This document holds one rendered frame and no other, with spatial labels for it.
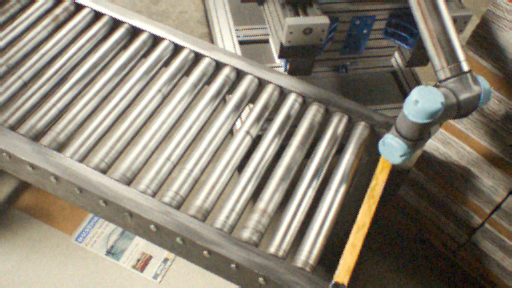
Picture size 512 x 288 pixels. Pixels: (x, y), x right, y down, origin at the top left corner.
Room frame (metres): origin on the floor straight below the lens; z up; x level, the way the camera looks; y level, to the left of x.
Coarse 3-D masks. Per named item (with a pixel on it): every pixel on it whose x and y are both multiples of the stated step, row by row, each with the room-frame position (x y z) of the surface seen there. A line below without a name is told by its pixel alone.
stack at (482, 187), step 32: (480, 128) 1.02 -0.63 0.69; (448, 160) 1.03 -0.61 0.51; (480, 160) 0.99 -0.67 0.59; (416, 192) 1.06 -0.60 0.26; (480, 192) 0.96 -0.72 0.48; (416, 224) 1.02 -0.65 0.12; (448, 224) 0.96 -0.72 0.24; (480, 224) 0.99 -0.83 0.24; (448, 256) 0.92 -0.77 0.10; (480, 256) 0.87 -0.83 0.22
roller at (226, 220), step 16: (288, 96) 0.93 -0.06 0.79; (288, 112) 0.87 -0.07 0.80; (272, 128) 0.81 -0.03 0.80; (288, 128) 0.83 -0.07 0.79; (272, 144) 0.76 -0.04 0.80; (256, 160) 0.70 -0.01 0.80; (272, 160) 0.73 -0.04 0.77; (240, 176) 0.66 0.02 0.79; (256, 176) 0.66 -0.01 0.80; (240, 192) 0.61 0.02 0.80; (224, 208) 0.56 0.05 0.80; (240, 208) 0.57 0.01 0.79; (224, 224) 0.52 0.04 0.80
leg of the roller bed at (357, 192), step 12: (372, 156) 0.87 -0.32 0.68; (360, 168) 0.87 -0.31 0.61; (372, 168) 0.86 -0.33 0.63; (360, 180) 0.87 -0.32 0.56; (348, 192) 0.88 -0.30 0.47; (360, 192) 0.86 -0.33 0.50; (348, 204) 0.87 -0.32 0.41; (360, 204) 0.86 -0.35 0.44; (348, 216) 0.86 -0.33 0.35; (336, 228) 0.87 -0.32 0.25; (336, 240) 0.86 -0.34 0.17; (324, 252) 0.87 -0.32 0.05
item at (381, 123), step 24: (72, 0) 1.15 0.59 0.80; (96, 0) 1.16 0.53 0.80; (120, 24) 1.10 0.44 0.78; (144, 24) 1.10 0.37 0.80; (192, 48) 1.04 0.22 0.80; (216, 48) 1.05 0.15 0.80; (216, 72) 1.01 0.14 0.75; (240, 72) 0.99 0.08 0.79; (264, 72) 0.99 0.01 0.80; (312, 96) 0.94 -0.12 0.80; (336, 96) 0.95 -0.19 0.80; (360, 120) 0.89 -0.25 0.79; (384, 120) 0.90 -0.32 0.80
